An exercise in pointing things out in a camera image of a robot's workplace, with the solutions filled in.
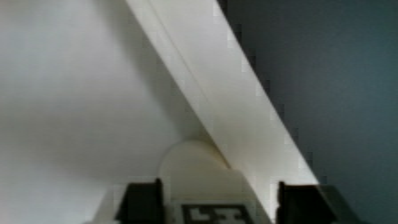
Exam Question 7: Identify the white square tabletop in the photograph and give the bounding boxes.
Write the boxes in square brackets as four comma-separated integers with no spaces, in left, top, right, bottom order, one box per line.
[0,0,315,224]

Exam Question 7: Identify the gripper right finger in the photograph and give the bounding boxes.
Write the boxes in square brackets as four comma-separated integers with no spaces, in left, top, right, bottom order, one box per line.
[276,181,343,224]

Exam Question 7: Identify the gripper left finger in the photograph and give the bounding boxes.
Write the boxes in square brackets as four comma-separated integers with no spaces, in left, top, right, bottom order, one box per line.
[116,179,166,224]

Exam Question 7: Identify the white leg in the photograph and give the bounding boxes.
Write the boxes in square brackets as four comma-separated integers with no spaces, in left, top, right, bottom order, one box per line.
[159,140,272,224]

